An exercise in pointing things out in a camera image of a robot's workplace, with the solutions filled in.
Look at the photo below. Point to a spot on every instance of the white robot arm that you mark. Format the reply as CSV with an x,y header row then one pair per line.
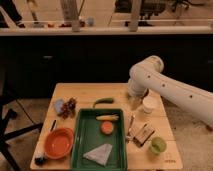
x,y
147,74

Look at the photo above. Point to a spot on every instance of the green cup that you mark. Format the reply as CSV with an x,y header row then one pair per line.
x,y
158,145

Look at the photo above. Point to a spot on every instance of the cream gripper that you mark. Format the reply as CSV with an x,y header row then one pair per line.
x,y
135,102

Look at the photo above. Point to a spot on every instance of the grey folded cloth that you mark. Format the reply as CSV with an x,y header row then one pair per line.
x,y
100,155

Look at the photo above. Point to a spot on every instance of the brown wooden box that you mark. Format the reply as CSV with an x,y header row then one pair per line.
x,y
143,135

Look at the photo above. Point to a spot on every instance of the orange round fruit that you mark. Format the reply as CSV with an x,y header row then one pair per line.
x,y
107,127

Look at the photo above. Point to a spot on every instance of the green plastic tray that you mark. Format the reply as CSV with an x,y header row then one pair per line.
x,y
88,136

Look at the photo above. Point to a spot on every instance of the white cup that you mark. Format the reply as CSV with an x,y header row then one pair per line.
x,y
149,104

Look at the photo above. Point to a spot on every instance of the orange red bowl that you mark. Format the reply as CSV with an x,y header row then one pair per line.
x,y
58,143

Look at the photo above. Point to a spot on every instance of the black marker pen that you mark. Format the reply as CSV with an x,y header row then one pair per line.
x,y
53,125

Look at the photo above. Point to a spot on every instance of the red grape bunch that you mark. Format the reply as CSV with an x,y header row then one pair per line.
x,y
68,108

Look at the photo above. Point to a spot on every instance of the black white brush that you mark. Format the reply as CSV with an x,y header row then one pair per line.
x,y
40,158

